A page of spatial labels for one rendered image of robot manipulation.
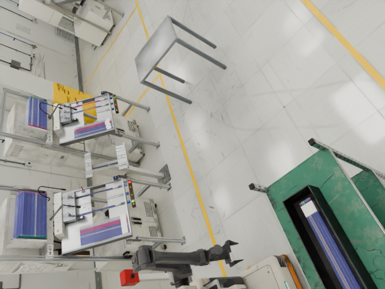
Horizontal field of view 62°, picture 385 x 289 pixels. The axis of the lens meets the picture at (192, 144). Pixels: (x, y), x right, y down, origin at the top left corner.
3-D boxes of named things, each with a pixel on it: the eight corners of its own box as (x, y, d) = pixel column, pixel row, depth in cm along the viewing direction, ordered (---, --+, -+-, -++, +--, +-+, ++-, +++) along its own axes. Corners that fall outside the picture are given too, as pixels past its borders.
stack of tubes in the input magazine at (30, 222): (46, 193, 344) (19, 190, 327) (46, 237, 314) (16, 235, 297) (42, 199, 350) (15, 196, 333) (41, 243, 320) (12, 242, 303)
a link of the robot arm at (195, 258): (136, 249, 160) (138, 270, 153) (142, 243, 157) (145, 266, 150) (198, 251, 187) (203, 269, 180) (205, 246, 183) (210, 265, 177)
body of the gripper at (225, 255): (227, 243, 186) (216, 244, 184) (232, 260, 181) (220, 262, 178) (224, 246, 191) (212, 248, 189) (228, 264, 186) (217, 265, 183)
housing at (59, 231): (66, 197, 363) (61, 191, 351) (67, 238, 334) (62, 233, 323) (58, 199, 362) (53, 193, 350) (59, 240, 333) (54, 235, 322)
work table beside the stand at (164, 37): (226, 67, 386) (176, 38, 335) (190, 104, 422) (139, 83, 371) (216, 45, 412) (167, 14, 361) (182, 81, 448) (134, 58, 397)
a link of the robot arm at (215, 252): (195, 252, 183) (199, 266, 178) (200, 243, 175) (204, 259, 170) (213, 248, 188) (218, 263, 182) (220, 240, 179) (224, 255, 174)
